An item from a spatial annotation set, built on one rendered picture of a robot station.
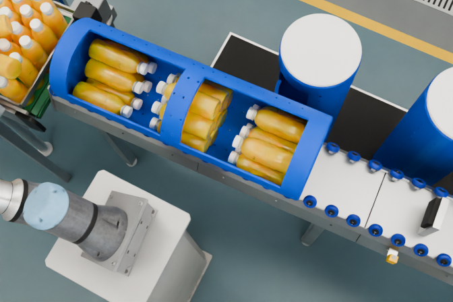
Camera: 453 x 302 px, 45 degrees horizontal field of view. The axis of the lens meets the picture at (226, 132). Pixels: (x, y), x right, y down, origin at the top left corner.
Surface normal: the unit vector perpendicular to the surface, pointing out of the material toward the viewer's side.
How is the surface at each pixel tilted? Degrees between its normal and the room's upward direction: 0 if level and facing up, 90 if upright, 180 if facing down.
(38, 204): 37
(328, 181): 0
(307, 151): 12
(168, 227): 0
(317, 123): 25
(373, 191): 0
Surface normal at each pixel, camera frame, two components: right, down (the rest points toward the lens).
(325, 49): -0.04, -0.32
